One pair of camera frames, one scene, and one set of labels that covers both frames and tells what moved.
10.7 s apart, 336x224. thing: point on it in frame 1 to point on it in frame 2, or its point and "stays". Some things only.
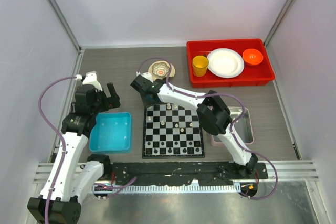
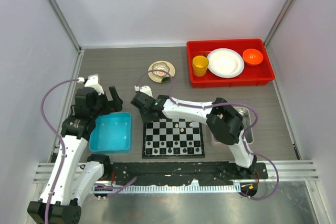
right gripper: (145, 104) to (146, 120)
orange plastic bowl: (252, 56) stays
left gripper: (110, 103) stays
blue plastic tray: (112, 132) stays
